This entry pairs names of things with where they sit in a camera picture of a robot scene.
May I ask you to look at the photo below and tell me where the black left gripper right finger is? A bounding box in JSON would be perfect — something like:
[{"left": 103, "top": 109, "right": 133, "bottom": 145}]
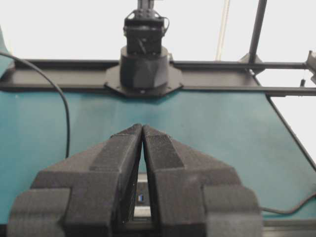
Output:
[{"left": 142, "top": 125, "right": 262, "bottom": 237}]

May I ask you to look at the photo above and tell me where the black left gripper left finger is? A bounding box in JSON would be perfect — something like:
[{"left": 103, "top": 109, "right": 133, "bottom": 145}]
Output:
[{"left": 6, "top": 124, "right": 142, "bottom": 237}]

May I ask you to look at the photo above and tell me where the black USB cable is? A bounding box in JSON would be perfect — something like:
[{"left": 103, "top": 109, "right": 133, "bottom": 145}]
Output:
[{"left": 0, "top": 51, "right": 71, "bottom": 158}]

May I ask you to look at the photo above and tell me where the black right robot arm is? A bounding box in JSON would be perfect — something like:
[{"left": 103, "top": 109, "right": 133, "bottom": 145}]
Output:
[{"left": 120, "top": 0, "right": 169, "bottom": 89}]

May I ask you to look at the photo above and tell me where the black USB hub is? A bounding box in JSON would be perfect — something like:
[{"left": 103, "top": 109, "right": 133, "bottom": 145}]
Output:
[{"left": 134, "top": 173, "right": 151, "bottom": 221}]

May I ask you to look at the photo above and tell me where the black hub power cable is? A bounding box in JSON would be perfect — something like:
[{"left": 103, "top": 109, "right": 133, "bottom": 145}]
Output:
[{"left": 259, "top": 191, "right": 316, "bottom": 215}]

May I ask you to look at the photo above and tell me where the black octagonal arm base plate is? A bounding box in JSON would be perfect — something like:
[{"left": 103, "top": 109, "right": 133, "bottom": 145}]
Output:
[{"left": 104, "top": 66, "right": 183, "bottom": 98}]

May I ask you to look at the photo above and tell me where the black aluminium frame rail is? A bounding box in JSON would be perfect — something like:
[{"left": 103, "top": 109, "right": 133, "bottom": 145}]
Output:
[{"left": 0, "top": 59, "right": 316, "bottom": 96}]

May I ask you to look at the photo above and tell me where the black vertical frame post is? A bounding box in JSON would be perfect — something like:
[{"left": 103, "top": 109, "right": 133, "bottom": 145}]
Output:
[{"left": 248, "top": 0, "right": 267, "bottom": 64}]

